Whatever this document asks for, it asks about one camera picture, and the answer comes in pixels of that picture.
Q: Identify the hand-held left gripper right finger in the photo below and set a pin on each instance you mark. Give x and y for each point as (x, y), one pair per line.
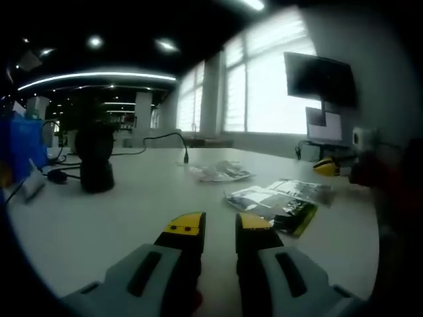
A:
(317, 284)

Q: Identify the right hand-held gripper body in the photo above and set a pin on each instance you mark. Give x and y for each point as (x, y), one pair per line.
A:
(367, 140)

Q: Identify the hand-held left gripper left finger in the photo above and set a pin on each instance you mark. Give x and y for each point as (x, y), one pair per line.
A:
(122, 274)

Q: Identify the green black sheet goods packet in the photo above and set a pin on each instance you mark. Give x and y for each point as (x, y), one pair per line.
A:
(264, 201)

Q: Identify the person's right hand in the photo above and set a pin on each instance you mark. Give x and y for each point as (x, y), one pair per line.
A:
(367, 171)

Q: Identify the black monitor stand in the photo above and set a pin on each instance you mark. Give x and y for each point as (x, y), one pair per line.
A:
(322, 143)

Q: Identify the small computer screen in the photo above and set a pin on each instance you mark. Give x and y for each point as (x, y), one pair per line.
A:
(327, 128)

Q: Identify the white table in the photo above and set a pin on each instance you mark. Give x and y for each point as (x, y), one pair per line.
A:
(148, 198)

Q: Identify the black barcode scanner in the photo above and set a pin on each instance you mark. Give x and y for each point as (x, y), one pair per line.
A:
(96, 165)

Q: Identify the steel sink with faucet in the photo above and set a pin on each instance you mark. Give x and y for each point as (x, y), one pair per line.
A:
(211, 142)

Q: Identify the white power strip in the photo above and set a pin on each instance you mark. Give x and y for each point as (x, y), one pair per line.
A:
(33, 185)

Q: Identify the blue cardboard box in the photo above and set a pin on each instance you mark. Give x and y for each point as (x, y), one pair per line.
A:
(23, 148)

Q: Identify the green potted plant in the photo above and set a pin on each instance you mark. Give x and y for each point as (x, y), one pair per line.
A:
(86, 115)

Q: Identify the long ceiling light strip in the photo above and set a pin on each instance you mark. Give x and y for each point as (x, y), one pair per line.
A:
(99, 74)

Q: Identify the black wall monitor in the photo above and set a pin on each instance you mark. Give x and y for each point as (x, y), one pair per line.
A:
(317, 79)

